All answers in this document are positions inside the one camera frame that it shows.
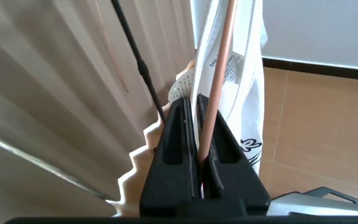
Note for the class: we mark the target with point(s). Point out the pink clothes hanger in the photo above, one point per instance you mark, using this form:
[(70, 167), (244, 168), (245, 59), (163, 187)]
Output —
[(113, 56), (217, 77)]

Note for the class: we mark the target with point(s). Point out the white laundry basket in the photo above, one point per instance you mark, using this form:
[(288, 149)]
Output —
[(182, 87)]

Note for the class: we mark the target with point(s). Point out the black clothes rack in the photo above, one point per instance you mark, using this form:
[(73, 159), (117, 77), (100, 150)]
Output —
[(141, 67)]

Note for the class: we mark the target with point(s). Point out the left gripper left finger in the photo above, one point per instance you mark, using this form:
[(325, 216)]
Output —
[(166, 193)]

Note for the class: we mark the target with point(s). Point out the white curtain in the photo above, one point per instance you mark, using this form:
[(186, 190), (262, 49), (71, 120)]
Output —
[(57, 77)]

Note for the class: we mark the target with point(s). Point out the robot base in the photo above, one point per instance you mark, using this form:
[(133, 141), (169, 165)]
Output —
[(306, 203)]

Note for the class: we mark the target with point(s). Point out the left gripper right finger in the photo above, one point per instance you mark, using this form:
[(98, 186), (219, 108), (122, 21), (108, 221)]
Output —
[(244, 193)]

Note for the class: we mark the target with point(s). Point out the white printed t-shirt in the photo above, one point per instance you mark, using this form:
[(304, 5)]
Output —
[(250, 109)]

